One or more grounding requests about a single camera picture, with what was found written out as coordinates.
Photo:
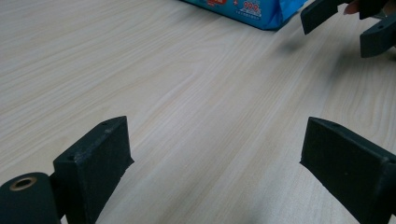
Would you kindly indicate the blue wet wipe pack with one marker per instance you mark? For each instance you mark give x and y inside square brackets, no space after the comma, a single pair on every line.
[249,11]

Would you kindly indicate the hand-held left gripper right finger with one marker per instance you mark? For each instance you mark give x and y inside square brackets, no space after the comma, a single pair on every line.
[348,161]

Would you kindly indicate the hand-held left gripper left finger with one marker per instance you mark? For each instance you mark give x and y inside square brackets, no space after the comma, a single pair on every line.
[93,161]

